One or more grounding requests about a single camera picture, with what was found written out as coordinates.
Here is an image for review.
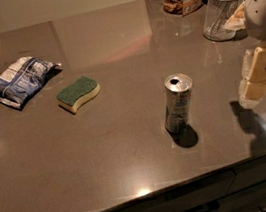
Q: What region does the blue white chip bag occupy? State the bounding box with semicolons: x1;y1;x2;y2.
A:
0;56;60;110

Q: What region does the green yellow sponge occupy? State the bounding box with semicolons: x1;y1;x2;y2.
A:
56;76;101;114

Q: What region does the silver redbull can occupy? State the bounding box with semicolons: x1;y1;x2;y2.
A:
164;73;193;134

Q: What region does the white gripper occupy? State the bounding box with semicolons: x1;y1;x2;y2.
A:
238;0;266;109

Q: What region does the clear plastic cup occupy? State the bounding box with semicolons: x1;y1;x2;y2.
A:
203;0;243;42

